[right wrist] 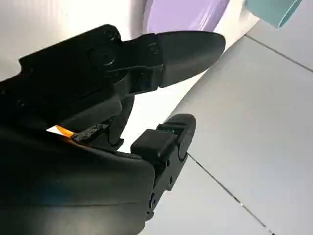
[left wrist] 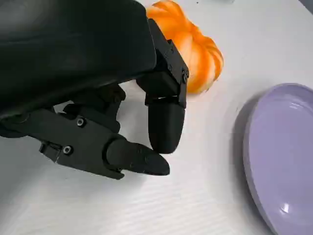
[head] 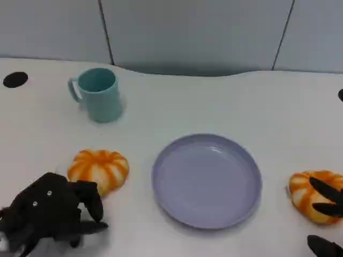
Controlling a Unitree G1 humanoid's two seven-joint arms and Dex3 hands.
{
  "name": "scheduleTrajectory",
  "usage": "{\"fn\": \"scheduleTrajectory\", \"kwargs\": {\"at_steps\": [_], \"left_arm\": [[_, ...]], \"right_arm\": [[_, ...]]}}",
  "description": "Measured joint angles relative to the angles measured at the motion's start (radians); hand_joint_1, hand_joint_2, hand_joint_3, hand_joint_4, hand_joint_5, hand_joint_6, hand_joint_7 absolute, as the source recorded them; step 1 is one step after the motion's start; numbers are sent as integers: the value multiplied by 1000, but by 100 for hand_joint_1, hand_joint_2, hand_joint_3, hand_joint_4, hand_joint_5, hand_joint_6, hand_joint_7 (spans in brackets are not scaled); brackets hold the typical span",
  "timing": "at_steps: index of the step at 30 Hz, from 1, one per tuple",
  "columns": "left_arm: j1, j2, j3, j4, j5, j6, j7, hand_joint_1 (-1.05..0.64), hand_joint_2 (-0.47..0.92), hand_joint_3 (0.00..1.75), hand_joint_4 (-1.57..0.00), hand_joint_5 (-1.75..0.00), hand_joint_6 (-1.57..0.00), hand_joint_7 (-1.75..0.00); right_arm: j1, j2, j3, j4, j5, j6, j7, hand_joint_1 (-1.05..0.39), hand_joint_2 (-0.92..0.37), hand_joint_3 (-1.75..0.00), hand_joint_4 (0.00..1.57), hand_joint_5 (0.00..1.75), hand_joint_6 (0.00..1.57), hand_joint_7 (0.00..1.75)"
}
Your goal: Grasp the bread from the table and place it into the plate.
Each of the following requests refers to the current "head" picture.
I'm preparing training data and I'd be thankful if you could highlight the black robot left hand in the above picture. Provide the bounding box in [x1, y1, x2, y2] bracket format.
[0, 172, 109, 257]

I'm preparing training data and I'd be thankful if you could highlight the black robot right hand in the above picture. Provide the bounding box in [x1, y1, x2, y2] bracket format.
[307, 176, 343, 257]

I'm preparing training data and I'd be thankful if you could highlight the orange white toy bread roll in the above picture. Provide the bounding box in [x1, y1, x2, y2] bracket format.
[66, 149, 130, 198]
[288, 170, 343, 225]

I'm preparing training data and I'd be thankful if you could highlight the pale green mug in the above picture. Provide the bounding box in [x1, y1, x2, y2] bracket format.
[67, 67, 125, 124]

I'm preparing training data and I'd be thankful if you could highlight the lilac plate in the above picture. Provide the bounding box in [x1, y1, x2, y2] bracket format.
[151, 133, 264, 231]

